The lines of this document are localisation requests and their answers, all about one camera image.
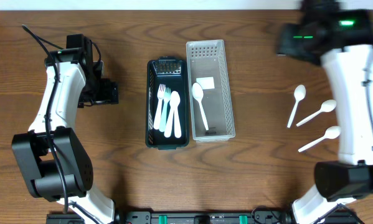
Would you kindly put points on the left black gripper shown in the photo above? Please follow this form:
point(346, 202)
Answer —
point(110, 92)

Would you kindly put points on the pale green plastic fork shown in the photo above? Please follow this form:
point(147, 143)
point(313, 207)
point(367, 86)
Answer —
point(167, 97)

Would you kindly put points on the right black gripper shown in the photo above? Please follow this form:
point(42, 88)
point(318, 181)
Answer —
point(296, 43)

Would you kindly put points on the white plastic spoon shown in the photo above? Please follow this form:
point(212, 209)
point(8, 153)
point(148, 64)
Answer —
point(174, 102)

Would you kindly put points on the black mounting rail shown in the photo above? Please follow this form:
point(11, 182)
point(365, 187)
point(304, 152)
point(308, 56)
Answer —
point(258, 215)

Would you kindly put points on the white spoon of four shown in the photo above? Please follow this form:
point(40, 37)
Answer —
point(198, 94)
point(326, 106)
point(299, 94)
point(331, 133)

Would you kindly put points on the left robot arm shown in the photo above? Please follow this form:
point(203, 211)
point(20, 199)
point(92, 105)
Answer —
point(53, 163)

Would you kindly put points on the dark green plastic basket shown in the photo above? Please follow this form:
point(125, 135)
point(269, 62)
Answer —
point(172, 73)

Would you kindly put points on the clear plastic basket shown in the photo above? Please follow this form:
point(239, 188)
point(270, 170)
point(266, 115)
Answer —
point(207, 66)

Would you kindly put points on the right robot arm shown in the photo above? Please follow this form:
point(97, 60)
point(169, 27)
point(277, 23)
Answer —
point(340, 41)

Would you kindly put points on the white plastic fork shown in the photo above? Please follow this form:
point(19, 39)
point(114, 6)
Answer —
point(168, 129)
point(160, 95)

